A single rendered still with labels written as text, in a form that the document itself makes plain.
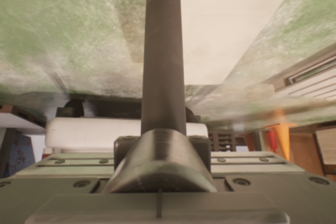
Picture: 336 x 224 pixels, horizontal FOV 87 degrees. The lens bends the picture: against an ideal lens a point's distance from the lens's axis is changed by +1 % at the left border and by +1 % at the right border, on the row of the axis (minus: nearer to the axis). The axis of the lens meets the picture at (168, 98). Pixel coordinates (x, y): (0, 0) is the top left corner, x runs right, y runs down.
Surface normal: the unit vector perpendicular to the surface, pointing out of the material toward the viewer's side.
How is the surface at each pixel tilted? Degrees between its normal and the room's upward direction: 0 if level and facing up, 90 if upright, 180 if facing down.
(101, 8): 0
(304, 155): 90
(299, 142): 90
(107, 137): 87
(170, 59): 90
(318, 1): 0
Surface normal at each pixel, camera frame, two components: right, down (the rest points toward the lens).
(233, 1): 0.01, 0.94
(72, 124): 0.19, -0.40
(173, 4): 0.55, -0.28
